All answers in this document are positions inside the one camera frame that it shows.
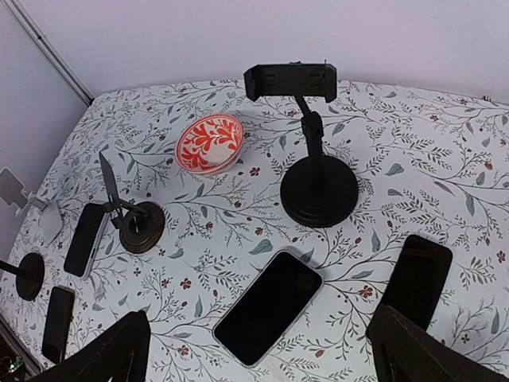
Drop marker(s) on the left aluminium frame post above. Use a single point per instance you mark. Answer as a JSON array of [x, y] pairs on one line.
[[35, 34]]

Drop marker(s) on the black gooseneck stand round base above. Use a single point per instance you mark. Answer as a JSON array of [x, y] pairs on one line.
[[29, 274]]

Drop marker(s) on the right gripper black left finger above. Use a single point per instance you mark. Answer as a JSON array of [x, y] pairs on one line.
[[120, 353]]

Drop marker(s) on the small round base phone stand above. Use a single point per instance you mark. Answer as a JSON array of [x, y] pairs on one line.
[[140, 226]]

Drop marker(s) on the floral patterned tablecloth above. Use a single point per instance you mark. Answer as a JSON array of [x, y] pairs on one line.
[[428, 163]]

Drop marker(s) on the red white patterned bowl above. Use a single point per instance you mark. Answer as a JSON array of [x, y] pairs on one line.
[[210, 145]]

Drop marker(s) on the black phone with white edge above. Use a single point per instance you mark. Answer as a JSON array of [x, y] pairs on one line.
[[85, 241]]

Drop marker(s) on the tall black clamp phone stand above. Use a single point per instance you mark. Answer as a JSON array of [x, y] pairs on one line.
[[318, 191]]

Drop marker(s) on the black phone silver edge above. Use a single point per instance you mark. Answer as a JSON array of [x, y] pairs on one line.
[[267, 308]]

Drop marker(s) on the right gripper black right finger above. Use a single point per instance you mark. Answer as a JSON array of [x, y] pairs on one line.
[[404, 352]]

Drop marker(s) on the white flat phone stand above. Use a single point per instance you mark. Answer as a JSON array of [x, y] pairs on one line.
[[13, 193]]

